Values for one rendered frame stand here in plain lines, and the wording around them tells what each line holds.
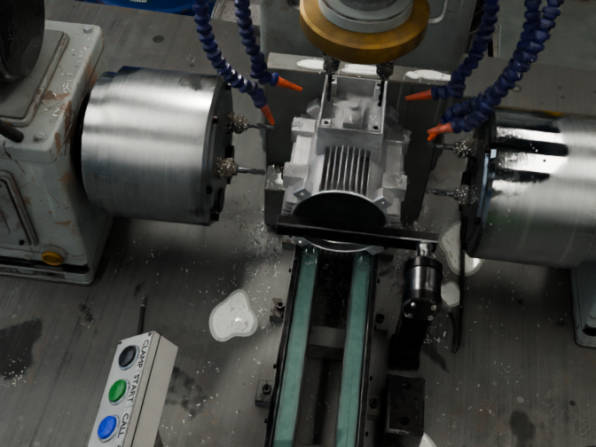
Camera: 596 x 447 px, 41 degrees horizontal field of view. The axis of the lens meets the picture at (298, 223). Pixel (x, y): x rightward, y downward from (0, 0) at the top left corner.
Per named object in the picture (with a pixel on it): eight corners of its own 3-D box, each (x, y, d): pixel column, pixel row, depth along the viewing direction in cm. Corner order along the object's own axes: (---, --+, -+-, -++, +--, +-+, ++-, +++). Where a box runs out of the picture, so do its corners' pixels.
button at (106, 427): (110, 422, 103) (99, 416, 102) (126, 419, 101) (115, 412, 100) (104, 444, 101) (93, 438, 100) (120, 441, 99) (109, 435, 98)
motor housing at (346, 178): (294, 163, 147) (297, 87, 132) (397, 175, 146) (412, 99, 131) (279, 251, 135) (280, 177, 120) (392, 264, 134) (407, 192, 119)
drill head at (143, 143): (66, 129, 152) (35, 23, 132) (256, 151, 150) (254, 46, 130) (22, 234, 137) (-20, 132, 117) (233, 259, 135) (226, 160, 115)
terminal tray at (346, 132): (321, 105, 135) (324, 74, 129) (384, 113, 134) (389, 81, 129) (313, 158, 128) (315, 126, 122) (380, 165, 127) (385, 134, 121)
